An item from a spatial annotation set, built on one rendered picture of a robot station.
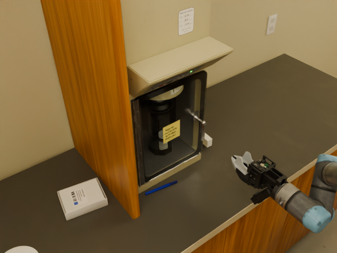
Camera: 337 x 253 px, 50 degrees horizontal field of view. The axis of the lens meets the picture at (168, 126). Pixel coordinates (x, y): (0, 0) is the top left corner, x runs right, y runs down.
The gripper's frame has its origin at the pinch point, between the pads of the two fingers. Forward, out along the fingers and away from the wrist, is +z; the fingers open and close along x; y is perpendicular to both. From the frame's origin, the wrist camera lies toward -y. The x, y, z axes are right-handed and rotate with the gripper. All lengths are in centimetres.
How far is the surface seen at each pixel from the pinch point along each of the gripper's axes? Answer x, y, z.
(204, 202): 8.9, -20.4, 4.4
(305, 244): -74, -114, -5
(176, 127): 9.2, 5.4, 21.4
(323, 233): -90, -114, -7
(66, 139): 37, -17, 66
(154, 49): 16.9, 38.4, 22.5
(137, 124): 25.6, 14.7, 21.4
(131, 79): 27.1, 33.2, 20.0
